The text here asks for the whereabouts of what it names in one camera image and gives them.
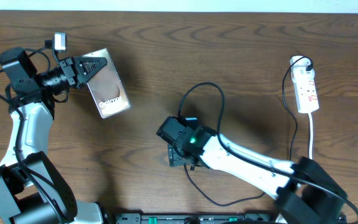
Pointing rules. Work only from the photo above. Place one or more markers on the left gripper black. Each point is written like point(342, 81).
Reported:
point(77, 76)

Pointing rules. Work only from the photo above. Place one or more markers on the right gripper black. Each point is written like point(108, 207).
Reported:
point(174, 156)

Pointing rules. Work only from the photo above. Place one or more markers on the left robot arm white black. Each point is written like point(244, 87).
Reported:
point(31, 188)

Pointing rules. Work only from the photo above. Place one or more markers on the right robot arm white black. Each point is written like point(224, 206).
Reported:
point(303, 192)

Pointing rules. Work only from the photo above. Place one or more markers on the white power strip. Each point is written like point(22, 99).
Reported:
point(302, 76)

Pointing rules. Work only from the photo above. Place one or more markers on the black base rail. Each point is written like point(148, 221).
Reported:
point(202, 218)

